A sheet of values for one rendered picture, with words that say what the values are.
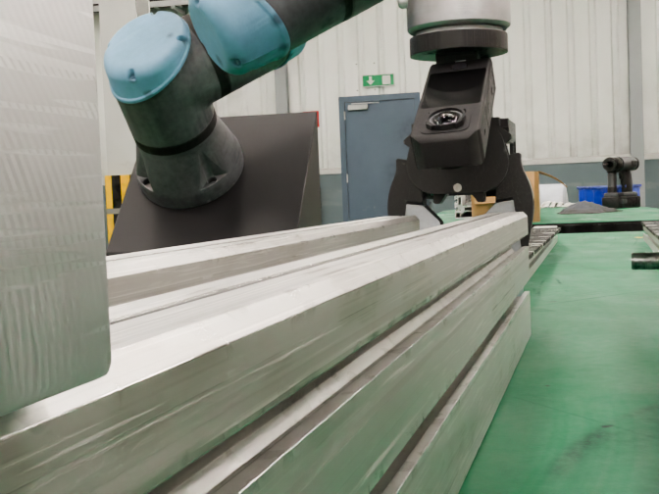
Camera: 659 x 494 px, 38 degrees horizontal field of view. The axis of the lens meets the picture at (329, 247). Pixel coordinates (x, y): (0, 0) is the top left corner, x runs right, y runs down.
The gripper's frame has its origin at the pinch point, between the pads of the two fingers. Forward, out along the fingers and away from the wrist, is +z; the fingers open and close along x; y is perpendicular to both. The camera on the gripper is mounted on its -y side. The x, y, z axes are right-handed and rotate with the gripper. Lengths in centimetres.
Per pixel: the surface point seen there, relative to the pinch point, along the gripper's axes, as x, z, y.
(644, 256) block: -12.5, -3.9, -0.5
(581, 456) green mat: -8.8, 1.2, -32.3
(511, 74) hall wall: 89, -145, 1098
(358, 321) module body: -5, -6, -50
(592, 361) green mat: -9.0, 1.2, -12.2
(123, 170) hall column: 324, -34, 563
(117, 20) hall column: 322, -142, 563
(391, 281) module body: -5.1, -6.8, -47.1
